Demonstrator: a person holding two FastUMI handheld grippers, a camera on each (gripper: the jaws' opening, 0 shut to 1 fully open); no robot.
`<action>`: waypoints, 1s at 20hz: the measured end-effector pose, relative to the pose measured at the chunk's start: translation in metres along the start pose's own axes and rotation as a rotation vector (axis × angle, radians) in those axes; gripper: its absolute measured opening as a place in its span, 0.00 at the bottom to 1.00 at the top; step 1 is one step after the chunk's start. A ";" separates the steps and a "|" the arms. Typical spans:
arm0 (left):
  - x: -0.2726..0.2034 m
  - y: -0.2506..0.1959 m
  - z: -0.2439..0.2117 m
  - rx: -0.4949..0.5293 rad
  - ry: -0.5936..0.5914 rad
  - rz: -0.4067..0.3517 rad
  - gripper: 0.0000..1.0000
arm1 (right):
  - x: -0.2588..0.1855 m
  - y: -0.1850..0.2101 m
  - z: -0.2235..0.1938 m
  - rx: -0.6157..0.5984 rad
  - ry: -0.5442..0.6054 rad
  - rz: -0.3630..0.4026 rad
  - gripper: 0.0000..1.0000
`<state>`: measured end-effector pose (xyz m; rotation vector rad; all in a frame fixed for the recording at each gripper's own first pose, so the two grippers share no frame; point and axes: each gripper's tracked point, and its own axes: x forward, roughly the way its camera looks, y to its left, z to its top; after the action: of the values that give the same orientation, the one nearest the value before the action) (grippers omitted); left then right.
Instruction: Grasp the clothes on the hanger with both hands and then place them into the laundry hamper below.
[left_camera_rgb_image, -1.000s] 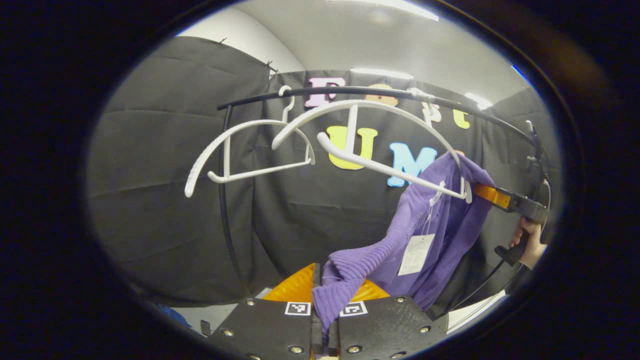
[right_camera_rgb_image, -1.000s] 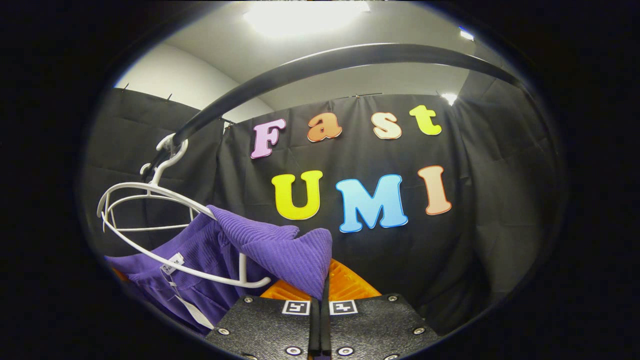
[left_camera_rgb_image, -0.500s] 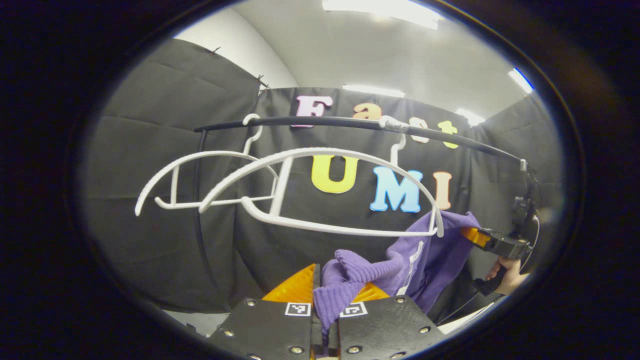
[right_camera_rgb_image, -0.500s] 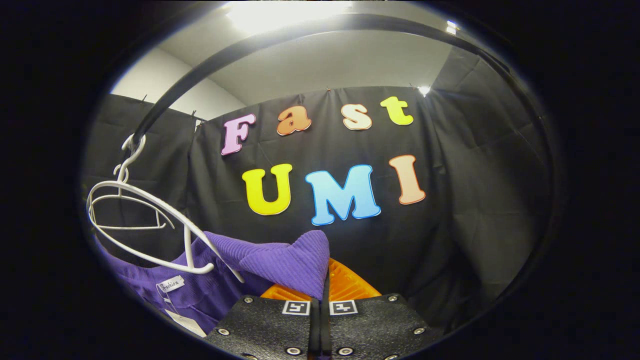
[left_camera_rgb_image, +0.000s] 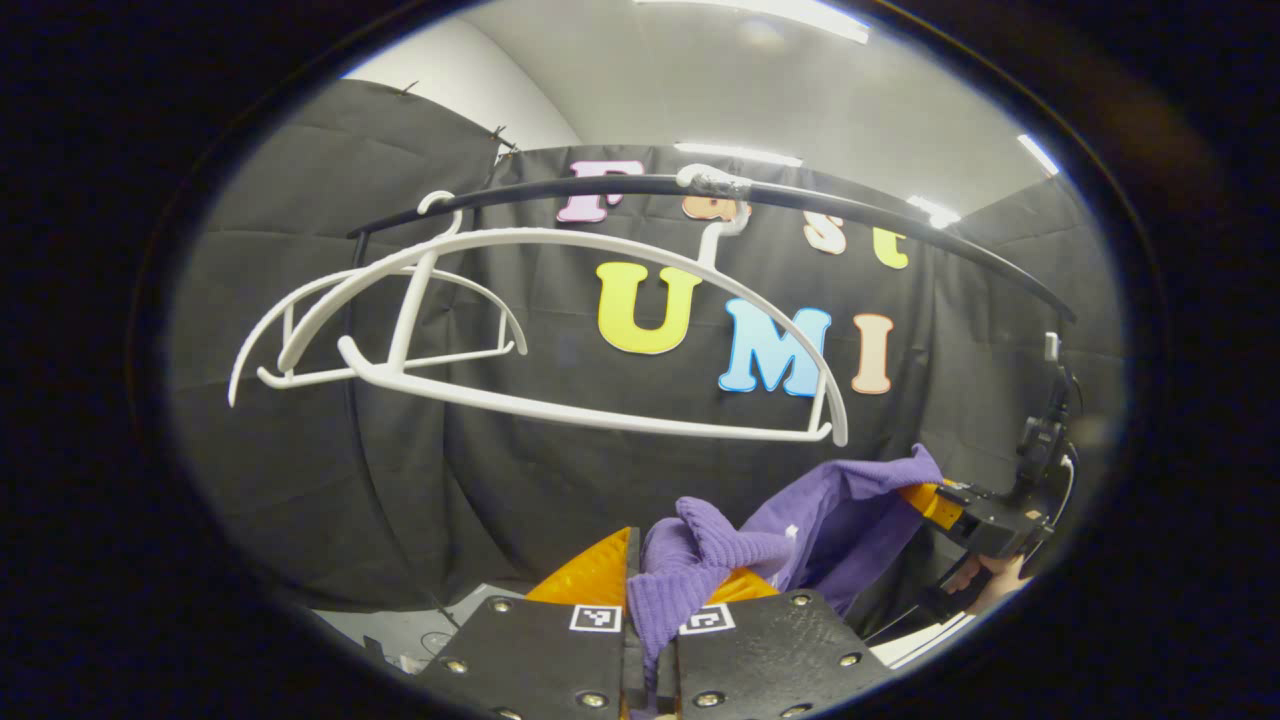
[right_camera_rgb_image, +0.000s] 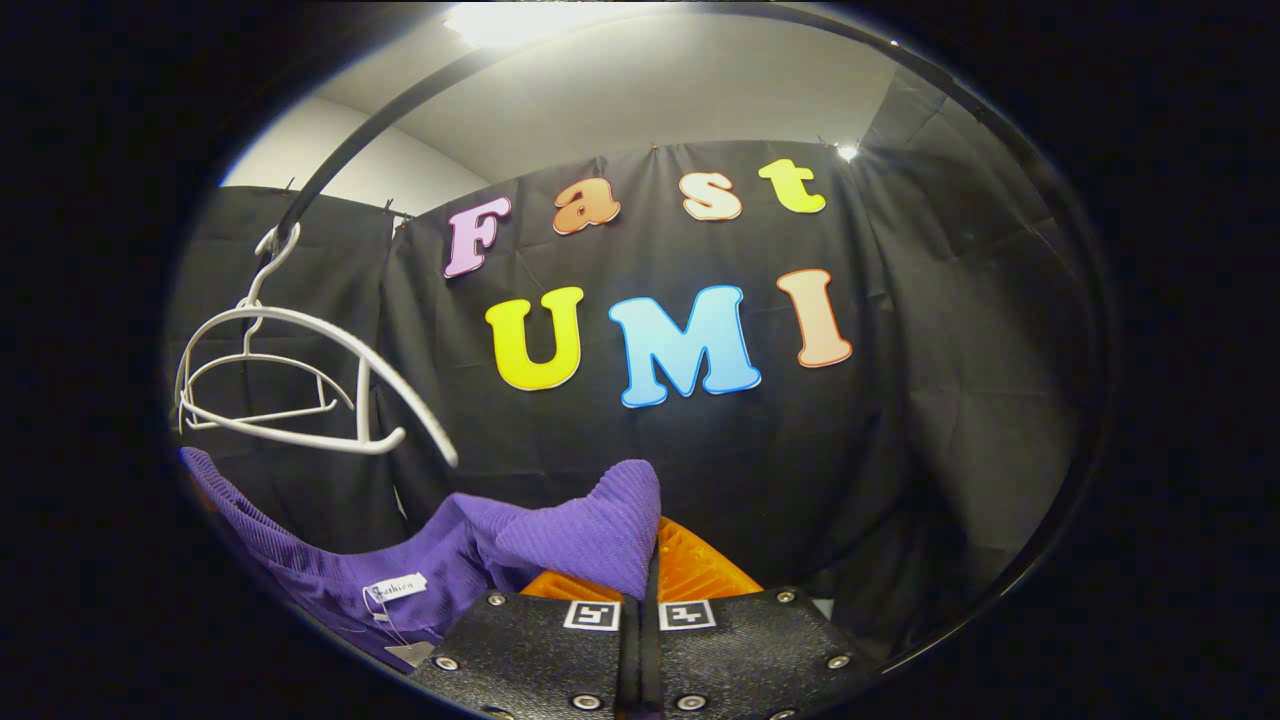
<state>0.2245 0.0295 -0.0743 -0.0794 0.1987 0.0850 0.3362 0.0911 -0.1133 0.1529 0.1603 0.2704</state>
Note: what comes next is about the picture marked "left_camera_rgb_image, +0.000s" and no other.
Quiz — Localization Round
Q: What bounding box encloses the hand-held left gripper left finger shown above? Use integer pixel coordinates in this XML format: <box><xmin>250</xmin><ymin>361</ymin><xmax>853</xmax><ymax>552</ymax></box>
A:
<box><xmin>415</xmin><ymin>526</ymin><xmax>646</xmax><ymax>720</ymax></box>

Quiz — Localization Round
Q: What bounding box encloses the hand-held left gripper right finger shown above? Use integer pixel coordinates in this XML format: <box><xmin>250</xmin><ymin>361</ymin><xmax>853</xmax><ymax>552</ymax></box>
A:
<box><xmin>655</xmin><ymin>568</ymin><xmax>896</xmax><ymax>720</ymax></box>

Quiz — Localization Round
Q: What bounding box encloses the purple knit jacket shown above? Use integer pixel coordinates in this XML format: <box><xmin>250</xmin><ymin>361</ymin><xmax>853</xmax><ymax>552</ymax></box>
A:
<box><xmin>627</xmin><ymin>443</ymin><xmax>946</xmax><ymax>691</ymax></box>

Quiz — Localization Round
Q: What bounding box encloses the white plastic clothes hanger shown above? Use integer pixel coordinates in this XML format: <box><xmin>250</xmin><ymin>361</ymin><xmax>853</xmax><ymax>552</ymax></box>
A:
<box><xmin>278</xmin><ymin>165</ymin><xmax>849</xmax><ymax>448</ymax></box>
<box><xmin>228</xmin><ymin>190</ymin><xmax>528</xmax><ymax>408</ymax></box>

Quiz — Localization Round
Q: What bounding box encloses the black metal clothes rack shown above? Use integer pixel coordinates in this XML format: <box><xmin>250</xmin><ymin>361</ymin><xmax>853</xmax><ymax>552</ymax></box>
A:
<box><xmin>343</xmin><ymin>173</ymin><xmax>1079</xmax><ymax>611</ymax></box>

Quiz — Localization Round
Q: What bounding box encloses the black backdrop cloth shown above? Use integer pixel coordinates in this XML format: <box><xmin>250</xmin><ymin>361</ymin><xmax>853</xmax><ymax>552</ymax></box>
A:
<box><xmin>170</xmin><ymin>80</ymin><xmax>1126</xmax><ymax>613</ymax></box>

